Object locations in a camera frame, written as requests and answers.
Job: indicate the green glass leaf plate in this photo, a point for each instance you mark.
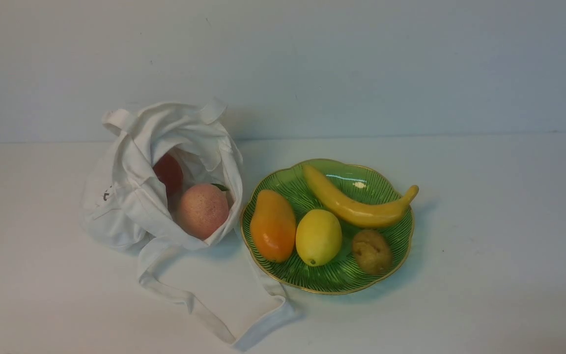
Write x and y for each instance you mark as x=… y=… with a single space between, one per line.
x=341 y=275

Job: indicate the yellow lemon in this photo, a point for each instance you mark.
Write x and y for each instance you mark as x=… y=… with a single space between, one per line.
x=318 y=237

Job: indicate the pink peach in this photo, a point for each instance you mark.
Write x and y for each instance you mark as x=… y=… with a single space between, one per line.
x=202 y=210

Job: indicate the orange mango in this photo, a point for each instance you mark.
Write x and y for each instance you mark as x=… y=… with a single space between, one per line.
x=273 y=227

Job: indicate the yellow banana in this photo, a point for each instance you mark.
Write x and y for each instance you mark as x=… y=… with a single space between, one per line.
x=356 y=209

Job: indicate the red apple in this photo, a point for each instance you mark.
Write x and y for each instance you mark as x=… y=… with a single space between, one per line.
x=169 y=172

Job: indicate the brown kiwi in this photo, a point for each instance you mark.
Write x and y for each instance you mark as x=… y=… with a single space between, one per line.
x=372 y=253

